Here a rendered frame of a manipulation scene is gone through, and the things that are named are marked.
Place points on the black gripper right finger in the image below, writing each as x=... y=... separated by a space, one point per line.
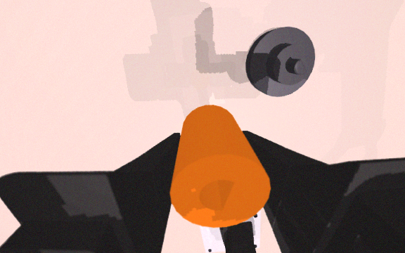
x=309 y=198

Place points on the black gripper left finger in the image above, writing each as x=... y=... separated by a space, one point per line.
x=134 y=199

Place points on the orange knob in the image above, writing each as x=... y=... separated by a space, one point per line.
x=218 y=180

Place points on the dark grey round pedestal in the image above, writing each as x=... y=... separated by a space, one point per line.
x=280 y=61

